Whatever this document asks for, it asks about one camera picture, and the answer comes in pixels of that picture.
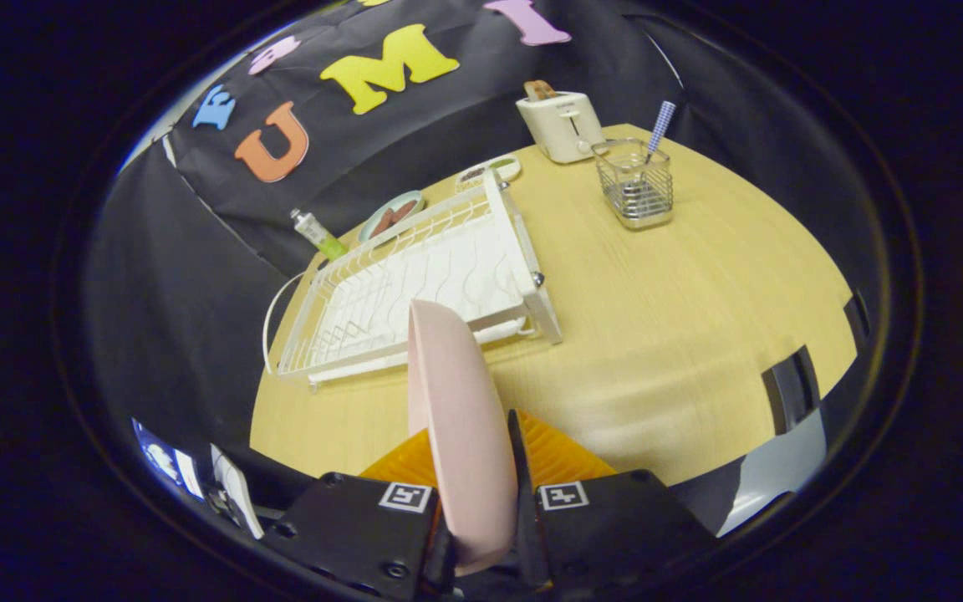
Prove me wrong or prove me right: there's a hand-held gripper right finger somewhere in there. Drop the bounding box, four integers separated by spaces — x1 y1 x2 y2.
505 408 721 596

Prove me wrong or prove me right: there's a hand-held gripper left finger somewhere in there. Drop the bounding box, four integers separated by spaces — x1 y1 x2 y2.
260 428 459 602

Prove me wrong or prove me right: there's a pink plate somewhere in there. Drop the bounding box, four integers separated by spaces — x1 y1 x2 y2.
407 299 521 578

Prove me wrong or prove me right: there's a white wire dish rack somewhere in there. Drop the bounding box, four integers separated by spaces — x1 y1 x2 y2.
262 170 564 394

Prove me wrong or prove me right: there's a metal wire basket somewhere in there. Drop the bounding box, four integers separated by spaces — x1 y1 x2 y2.
591 138 674 231

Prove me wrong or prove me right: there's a light blue plate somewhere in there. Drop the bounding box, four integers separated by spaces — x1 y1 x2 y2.
358 190 426 245

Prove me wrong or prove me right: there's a white divided sauce dish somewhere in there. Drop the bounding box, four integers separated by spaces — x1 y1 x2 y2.
455 154 522 190

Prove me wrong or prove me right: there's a white device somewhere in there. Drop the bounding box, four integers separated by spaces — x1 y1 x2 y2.
209 443 267 541

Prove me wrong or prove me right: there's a computer monitor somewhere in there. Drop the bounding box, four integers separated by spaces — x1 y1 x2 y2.
132 418 207 504

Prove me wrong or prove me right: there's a black chair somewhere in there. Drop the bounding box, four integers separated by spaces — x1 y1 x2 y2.
761 344 822 436

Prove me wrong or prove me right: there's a green drink bottle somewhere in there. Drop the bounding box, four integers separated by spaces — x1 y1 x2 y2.
290 208 349 262

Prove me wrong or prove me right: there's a black backdrop cloth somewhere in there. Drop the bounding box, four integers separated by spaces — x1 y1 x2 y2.
84 0 833 490

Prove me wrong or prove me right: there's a white toaster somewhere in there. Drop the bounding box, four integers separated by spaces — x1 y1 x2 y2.
516 90 605 165

